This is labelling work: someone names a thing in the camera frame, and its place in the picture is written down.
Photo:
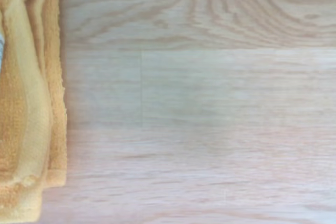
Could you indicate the yellow terry cloth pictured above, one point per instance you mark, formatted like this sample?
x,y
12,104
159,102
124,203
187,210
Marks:
x,y
29,108

